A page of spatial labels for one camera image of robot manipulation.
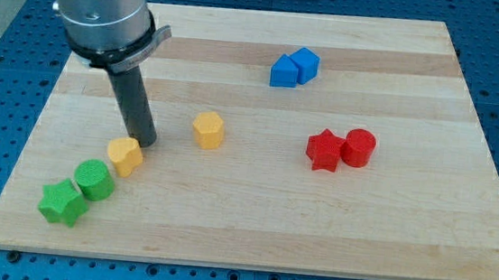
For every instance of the green star block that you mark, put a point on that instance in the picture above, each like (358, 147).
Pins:
(62, 203)

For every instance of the wooden board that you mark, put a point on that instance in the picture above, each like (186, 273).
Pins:
(425, 207)

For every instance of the green cylinder block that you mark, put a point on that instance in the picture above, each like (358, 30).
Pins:
(94, 180)

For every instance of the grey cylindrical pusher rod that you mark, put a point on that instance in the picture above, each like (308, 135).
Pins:
(134, 106)

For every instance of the yellow heart block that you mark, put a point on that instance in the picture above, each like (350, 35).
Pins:
(125, 154)

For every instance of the blue cube block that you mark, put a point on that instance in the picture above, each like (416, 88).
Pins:
(307, 63)

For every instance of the red cylinder block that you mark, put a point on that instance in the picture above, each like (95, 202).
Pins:
(358, 148)

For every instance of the yellow hexagon block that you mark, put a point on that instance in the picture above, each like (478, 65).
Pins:
(208, 130)

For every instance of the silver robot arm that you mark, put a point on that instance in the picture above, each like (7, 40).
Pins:
(117, 36)

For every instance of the blue pentagon block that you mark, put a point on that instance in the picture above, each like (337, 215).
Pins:
(283, 73)

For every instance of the red star block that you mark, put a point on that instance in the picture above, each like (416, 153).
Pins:
(324, 150)

